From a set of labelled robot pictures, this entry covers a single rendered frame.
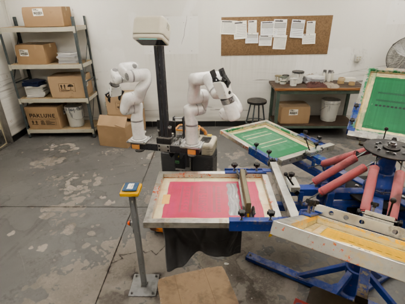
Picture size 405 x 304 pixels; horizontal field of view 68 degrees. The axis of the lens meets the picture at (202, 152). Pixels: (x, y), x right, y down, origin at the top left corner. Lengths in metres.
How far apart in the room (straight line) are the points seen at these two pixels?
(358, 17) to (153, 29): 4.43
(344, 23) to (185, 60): 2.72
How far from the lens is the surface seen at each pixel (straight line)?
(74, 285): 2.93
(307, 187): 2.00
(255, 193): 2.03
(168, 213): 1.85
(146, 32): 2.01
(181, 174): 2.17
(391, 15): 6.17
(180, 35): 5.46
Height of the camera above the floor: 2.07
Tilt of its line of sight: 26 degrees down
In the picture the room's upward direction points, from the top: 1 degrees counter-clockwise
